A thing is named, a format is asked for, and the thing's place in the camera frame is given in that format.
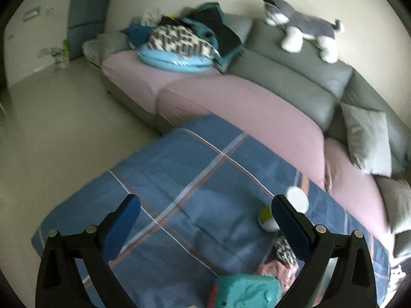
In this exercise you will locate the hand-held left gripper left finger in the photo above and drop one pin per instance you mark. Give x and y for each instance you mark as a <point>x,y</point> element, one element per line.
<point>123,221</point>

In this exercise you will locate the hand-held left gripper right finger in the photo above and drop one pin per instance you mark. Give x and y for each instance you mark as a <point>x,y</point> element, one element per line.
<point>290,227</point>

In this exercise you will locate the leopard print scrunchie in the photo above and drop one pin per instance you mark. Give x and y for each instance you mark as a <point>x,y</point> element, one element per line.
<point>284,250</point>

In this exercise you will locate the white plastic bottle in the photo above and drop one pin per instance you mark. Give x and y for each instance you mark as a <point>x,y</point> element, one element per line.
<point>297,199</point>

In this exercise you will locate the pink white knit cloth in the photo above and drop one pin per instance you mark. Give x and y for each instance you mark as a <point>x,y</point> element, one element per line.
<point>276,272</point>

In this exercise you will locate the pink sofa seat cover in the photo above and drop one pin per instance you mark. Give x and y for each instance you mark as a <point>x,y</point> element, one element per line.
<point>356,192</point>
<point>135,73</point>
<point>250,122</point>

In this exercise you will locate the teal plastic case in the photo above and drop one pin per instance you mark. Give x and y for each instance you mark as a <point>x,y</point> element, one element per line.
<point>244,292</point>

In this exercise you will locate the blue plaid blanket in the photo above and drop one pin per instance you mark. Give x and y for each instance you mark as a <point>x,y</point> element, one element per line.
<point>192,173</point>

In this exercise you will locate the grey pillow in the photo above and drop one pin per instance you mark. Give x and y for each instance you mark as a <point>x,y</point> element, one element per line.
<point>404,245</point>
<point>399,202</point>
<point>366,138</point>

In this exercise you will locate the grey sofa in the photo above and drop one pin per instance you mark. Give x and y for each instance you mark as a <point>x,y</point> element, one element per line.
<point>289,77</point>

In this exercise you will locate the blue inflatable cushion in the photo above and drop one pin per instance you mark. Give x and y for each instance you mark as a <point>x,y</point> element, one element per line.
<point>173,62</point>

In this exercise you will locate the blue cloth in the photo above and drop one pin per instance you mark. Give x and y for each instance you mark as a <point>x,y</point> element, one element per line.
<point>135,33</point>

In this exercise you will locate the black white patterned cloth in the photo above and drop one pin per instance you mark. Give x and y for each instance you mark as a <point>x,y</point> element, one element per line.
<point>179,40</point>

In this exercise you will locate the grey white husky plush toy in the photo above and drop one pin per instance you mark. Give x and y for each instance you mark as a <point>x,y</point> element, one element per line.
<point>305,25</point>

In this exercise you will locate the blue cabinet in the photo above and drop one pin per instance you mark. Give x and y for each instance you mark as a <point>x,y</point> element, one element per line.
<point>88,19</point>

